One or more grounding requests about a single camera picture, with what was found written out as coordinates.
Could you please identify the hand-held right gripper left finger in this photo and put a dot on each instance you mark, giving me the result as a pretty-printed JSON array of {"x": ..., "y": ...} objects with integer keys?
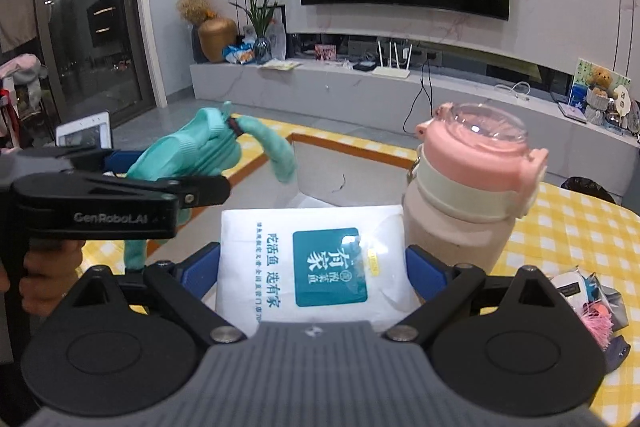
[{"x": 200, "y": 269}]

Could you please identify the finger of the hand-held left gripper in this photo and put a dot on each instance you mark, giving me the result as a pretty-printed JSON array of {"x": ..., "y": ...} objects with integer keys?
[
  {"x": 120, "y": 164},
  {"x": 205, "y": 191}
]

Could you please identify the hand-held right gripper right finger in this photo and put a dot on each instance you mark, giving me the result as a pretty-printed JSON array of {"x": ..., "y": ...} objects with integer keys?
[{"x": 425, "y": 269}]

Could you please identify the teal knit backpack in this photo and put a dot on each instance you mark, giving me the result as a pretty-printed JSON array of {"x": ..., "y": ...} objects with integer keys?
[{"x": 200, "y": 147}]

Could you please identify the white printed packet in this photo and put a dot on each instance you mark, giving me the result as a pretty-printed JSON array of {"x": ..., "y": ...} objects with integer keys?
[{"x": 260, "y": 267}]

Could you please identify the orange cardboard box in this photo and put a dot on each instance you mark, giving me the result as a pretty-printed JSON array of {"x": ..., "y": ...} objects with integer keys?
[{"x": 325, "y": 177}]

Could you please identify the pink tassel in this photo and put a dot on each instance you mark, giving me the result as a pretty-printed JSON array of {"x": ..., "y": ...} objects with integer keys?
[{"x": 597, "y": 324}]

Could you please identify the person's left hand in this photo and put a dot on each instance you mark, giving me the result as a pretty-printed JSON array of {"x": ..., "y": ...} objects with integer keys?
[{"x": 52, "y": 272}]

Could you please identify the pink water bottle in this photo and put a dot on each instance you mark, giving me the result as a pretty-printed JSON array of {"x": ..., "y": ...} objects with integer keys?
[{"x": 450, "y": 227}]

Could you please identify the white framed tablet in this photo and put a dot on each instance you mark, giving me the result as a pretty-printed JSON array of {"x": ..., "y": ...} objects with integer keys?
[{"x": 84, "y": 129}]

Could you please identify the blue snack bag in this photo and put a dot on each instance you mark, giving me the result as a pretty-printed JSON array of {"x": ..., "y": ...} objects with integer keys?
[{"x": 239, "y": 53}]

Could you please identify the small black white packet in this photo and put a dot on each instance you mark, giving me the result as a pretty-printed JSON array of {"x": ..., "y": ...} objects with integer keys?
[{"x": 570, "y": 289}]

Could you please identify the yellow paper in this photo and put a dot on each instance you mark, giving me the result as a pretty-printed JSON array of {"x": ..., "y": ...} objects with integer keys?
[{"x": 280, "y": 65}]

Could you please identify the gold vase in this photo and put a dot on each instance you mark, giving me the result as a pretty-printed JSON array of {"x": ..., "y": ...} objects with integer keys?
[{"x": 217, "y": 41}]

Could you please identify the yellow checked tablecloth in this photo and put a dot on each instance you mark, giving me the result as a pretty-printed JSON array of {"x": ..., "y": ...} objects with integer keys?
[{"x": 575, "y": 227}]

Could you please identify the glass sliding door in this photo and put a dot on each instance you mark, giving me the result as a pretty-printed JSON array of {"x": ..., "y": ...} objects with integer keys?
[{"x": 85, "y": 7}]

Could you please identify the white marble tv console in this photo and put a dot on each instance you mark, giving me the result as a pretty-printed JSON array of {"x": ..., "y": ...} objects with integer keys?
[{"x": 350, "y": 102}]

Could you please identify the dried flowers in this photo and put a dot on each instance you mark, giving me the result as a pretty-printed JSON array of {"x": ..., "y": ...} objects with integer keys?
[{"x": 196, "y": 7}]

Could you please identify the green plant in glass vase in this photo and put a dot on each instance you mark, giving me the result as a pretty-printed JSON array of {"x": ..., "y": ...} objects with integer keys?
[{"x": 261, "y": 19}]

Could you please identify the grey trash bin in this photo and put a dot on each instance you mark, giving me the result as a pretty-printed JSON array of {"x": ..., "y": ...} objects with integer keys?
[{"x": 587, "y": 191}]

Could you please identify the pink photo card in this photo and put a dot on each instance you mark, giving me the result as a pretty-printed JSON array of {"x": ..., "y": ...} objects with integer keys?
[{"x": 325, "y": 52}]

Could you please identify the white router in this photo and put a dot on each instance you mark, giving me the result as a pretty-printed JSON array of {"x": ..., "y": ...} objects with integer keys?
[{"x": 391, "y": 71}]

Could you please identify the small black box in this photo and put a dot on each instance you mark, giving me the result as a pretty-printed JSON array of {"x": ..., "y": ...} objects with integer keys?
[{"x": 363, "y": 66}]

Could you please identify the green picture board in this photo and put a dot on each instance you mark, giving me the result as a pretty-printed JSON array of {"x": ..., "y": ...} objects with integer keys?
[{"x": 582, "y": 79}]

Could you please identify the brown teddy bear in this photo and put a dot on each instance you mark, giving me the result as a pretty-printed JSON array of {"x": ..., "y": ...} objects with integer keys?
[{"x": 600, "y": 79}]

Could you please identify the white round fan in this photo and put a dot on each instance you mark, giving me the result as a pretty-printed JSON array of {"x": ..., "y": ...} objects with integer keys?
[{"x": 622, "y": 99}]

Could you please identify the black picture frame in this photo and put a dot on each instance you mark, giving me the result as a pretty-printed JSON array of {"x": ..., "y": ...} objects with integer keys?
[{"x": 277, "y": 32}]

